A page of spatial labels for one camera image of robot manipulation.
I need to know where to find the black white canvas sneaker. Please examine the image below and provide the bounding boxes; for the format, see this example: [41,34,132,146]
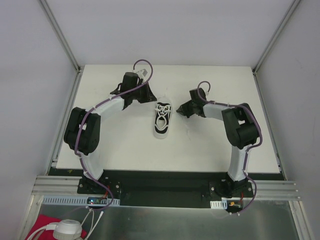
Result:
[153,97,173,139]

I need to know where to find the white shoelace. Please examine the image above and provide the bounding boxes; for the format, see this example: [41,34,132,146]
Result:
[152,95,187,140]

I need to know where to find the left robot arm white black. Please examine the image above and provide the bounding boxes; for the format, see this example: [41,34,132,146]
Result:
[63,69,157,195]

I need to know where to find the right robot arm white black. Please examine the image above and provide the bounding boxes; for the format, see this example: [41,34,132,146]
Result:
[177,88,262,198]

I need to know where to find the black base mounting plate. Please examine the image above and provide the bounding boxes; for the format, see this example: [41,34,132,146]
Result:
[77,170,254,209]

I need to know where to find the white bottle cap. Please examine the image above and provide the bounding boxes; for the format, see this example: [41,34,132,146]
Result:
[53,219,83,240]

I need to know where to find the red cloth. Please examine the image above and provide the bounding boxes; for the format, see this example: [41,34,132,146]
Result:
[25,214,87,240]

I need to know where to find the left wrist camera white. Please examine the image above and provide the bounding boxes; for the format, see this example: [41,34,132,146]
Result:
[134,68,148,79]

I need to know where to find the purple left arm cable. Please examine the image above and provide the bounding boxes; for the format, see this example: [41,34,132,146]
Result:
[73,59,154,210]

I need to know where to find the right aluminium corner post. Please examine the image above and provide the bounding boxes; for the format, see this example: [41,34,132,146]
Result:
[252,0,302,76]

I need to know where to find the aluminium corner post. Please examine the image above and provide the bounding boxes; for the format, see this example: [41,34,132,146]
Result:
[37,0,82,73]
[252,0,302,76]

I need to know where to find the right grey cable duct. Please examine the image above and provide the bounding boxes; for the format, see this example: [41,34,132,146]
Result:
[210,199,228,210]

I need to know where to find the grey cable duct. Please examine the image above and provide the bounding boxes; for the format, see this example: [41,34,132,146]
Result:
[210,199,228,210]
[42,196,121,207]

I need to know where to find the left grey cable duct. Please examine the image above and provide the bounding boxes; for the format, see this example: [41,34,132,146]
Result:
[42,196,121,207]

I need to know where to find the aluminium frame rail front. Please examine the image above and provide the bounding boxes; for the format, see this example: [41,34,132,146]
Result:
[31,175,301,201]

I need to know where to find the left aluminium corner post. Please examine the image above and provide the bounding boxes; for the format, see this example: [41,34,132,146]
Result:
[37,0,82,73]

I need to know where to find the white cable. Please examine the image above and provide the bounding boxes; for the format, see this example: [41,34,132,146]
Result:
[26,209,105,240]

